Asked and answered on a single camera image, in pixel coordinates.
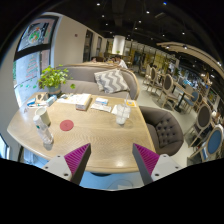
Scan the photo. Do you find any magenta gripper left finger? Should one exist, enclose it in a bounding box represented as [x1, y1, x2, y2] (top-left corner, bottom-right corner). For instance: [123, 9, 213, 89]
[64, 143, 91, 185]

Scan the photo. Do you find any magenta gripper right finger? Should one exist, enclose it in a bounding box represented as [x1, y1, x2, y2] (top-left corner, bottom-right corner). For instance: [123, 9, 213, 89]
[132, 143, 159, 185]

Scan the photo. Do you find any clear plastic water bottle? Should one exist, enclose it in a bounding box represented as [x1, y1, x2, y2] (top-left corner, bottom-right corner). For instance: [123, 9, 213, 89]
[33, 115, 53, 144]

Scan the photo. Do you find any grey tufted armchair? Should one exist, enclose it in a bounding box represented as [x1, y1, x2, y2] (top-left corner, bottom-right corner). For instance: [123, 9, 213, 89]
[140, 106, 184, 156]

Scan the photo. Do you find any red round coaster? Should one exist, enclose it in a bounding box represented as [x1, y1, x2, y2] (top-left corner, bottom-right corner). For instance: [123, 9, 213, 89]
[60, 120, 74, 131]

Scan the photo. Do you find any clear glass with straw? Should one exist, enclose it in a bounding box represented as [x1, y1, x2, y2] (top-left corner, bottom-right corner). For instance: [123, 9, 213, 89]
[116, 99, 131, 125]

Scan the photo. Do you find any white leaflet on table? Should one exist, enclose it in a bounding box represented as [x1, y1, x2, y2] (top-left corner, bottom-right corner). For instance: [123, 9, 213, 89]
[90, 103, 112, 113]

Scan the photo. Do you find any yellow white card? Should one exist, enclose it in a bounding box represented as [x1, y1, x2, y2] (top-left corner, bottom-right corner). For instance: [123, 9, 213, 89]
[126, 100, 136, 107]

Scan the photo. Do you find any white paper cup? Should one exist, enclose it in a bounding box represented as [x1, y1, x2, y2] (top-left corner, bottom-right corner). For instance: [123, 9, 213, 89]
[35, 107, 51, 126]

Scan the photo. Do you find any white book stack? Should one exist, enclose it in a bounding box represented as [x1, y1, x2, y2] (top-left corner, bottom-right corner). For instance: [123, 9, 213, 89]
[58, 93, 92, 111]

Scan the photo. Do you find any white blue booklet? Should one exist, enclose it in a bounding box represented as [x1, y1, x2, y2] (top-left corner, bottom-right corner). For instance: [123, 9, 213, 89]
[95, 97, 108, 105]

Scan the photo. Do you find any blue cushioned wooden chair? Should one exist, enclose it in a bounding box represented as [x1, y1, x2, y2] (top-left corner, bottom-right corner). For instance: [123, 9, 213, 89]
[187, 125, 224, 166]

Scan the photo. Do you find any grey oval-back wooden chair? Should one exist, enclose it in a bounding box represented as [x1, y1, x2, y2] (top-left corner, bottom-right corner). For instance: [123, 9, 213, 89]
[184, 104, 212, 147]

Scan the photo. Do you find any beige oval-back chair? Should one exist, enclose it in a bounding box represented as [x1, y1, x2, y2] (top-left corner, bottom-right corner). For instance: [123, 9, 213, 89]
[159, 74, 178, 107]

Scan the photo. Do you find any grey upholstered sofa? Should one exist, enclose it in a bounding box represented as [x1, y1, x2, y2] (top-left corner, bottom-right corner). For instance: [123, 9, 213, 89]
[40, 62, 142, 101]

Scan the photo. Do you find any green potted plant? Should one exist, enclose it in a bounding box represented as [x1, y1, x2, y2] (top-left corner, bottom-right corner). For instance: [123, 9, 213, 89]
[38, 65, 69, 95]

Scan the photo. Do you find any grey chevron pillow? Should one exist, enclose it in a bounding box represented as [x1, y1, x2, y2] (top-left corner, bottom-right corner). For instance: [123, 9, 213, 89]
[94, 69, 129, 94]

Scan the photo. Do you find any seated person in white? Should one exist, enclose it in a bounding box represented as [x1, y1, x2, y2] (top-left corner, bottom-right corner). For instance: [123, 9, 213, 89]
[115, 55, 128, 69]

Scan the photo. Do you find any white round pillar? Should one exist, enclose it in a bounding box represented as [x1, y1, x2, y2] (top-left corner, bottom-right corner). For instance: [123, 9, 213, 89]
[112, 35, 125, 55]

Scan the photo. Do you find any wall poster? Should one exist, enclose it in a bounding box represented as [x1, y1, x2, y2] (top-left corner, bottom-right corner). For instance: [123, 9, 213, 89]
[18, 16, 57, 51]

